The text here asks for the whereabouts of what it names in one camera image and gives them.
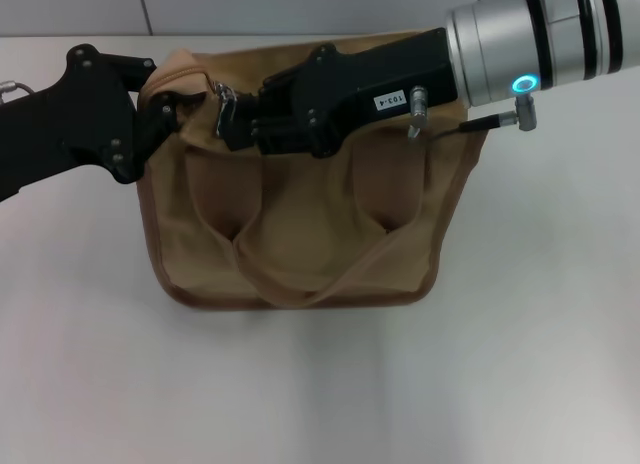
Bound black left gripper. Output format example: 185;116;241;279
0;43;207;203

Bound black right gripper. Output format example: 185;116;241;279
222;27;471;158

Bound silver metal zipper slider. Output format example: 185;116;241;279
212;82;239;138

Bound khaki canvas food bag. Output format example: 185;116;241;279
134;29;486;310

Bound left gripper cable with connector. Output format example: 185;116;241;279
0;80;31;105

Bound gripper cable with connector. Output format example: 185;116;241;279
0;80;31;105
405;85;540;141

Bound right gripper cable with connector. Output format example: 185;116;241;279
405;85;540;141

